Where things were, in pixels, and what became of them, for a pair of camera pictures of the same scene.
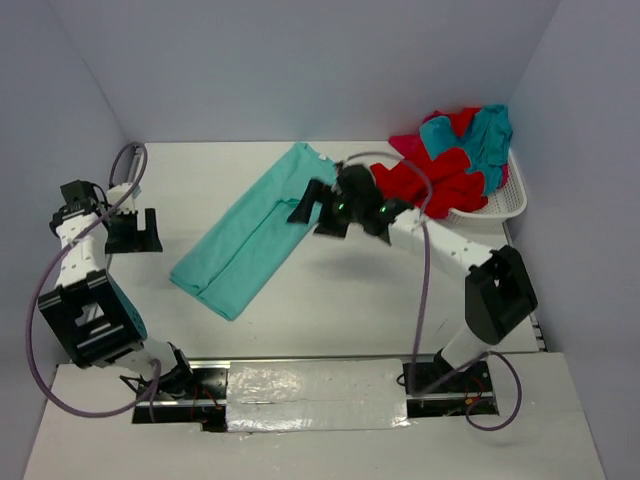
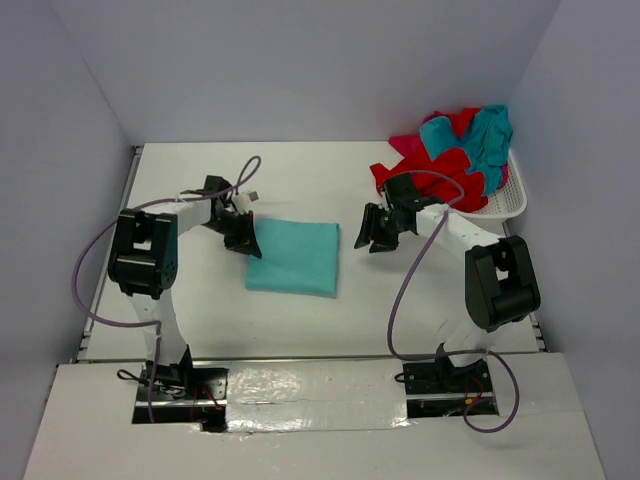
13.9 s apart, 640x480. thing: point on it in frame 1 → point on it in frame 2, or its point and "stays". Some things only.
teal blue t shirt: x=486 y=144 stays
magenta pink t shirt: x=406 y=144 stays
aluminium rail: x=310 y=357 stays
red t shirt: x=442 y=185 stays
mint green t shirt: x=250 y=241 → x=297 y=257
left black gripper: x=144 y=241 → x=249 y=246
